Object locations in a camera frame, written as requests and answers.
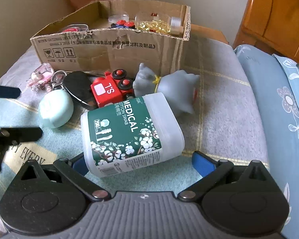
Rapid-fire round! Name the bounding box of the clear bottle of yellow capsules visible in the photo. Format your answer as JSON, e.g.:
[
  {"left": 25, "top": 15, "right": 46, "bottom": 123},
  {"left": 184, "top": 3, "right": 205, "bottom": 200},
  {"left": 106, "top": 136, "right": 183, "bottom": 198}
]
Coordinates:
[{"left": 134, "top": 12, "right": 184, "bottom": 36}]

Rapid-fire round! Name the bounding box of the blue floral pillow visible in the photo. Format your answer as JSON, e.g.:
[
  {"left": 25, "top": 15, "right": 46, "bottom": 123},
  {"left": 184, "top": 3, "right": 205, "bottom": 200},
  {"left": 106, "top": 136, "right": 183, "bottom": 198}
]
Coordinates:
[{"left": 273, "top": 54, "right": 299, "bottom": 132}]

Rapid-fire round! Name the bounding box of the white medical cotton swab jar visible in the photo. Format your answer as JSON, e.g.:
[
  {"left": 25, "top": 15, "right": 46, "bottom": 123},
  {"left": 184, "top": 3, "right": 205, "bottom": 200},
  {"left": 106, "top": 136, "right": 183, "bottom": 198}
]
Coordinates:
[{"left": 80, "top": 93, "right": 185, "bottom": 177}]

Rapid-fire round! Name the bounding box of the mint green round case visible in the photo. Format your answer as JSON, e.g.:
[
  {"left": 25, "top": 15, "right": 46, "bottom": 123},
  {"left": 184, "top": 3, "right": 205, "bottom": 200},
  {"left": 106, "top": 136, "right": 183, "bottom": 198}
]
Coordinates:
[{"left": 38, "top": 90, "right": 74, "bottom": 129}]

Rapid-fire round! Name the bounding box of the wooden bed headboard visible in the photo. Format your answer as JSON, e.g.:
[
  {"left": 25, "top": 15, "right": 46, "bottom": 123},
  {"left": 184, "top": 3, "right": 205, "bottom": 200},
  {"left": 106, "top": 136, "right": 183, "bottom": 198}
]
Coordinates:
[{"left": 233, "top": 0, "right": 299, "bottom": 63}]

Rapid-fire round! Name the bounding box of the red toy fire truck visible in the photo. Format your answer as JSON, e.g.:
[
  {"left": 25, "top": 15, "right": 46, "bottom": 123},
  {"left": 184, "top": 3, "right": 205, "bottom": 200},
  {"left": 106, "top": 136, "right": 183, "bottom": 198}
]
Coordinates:
[{"left": 90, "top": 69, "right": 135, "bottom": 108}]

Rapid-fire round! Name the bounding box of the open cardboard box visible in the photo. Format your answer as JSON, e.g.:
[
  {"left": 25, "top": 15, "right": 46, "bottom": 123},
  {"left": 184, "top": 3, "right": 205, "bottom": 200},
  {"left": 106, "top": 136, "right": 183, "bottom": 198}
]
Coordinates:
[{"left": 30, "top": 0, "right": 191, "bottom": 77}]

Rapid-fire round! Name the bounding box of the black oval case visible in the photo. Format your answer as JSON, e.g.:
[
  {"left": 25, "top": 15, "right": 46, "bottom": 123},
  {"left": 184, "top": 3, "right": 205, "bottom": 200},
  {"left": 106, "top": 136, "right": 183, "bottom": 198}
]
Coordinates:
[{"left": 62, "top": 71, "right": 98, "bottom": 110}]

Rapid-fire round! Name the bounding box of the blue floral bed sheet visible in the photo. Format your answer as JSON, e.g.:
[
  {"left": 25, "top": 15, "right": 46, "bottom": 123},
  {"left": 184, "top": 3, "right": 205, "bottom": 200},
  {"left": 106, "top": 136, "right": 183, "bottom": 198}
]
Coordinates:
[{"left": 234, "top": 45, "right": 299, "bottom": 238}]

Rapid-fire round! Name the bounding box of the grey cat figurine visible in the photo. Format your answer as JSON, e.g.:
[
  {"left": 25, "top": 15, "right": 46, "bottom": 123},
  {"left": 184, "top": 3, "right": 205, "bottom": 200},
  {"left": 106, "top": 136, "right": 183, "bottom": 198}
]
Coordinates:
[{"left": 133, "top": 63, "right": 200, "bottom": 117}]

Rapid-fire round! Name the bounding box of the clear box with red label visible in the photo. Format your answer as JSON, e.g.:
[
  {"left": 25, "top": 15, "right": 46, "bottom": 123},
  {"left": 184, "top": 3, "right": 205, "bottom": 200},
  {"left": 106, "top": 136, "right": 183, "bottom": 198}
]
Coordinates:
[{"left": 58, "top": 24, "right": 89, "bottom": 33}]

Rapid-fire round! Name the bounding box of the pink charm keychain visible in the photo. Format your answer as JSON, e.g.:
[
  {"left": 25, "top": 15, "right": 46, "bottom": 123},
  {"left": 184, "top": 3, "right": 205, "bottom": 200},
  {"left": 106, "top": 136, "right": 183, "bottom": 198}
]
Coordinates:
[{"left": 26, "top": 63, "right": 67, "bottom": 93}]

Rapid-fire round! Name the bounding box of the clear plastic cylinder jar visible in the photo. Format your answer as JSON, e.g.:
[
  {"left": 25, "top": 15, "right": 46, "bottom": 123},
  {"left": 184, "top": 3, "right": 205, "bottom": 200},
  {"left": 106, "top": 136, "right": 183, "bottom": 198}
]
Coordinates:
[{"left": 108, "top": 0, "right": 129, "bottom": 25}]

